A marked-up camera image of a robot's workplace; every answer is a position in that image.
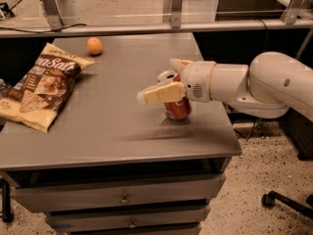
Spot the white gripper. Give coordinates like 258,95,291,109
136,58,216,104

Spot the red coke can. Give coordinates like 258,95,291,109
157,70,192,120

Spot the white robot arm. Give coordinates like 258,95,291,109
137,52,313,120

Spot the orange fruit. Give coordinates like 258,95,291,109
87,37,103,56

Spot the grey drawer cabinet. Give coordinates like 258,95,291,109
0,33,240,235

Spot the top grey drawer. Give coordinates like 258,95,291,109
12,174,226,212

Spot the grey drawer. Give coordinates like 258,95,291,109
12,174,226,212
46,205,210,233

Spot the sea salt chips bag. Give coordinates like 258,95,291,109
0,43,94,132

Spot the black office chair base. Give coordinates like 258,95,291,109
261,191,313,219

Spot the black stand at left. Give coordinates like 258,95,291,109
0,178,14,223

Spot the middle metal bracket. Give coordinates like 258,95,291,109
170,0,183,28

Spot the metal bracket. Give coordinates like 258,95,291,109
170,0,183,28
280,0,313,24
40,0,63,30

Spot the right metal bracket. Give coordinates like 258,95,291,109
280,0,313,24

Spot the left metal bracket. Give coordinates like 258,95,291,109
40,0,63,30

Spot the grey metal rail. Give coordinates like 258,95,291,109
0,19,313,38

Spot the black cable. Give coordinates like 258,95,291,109
0,23,88,34

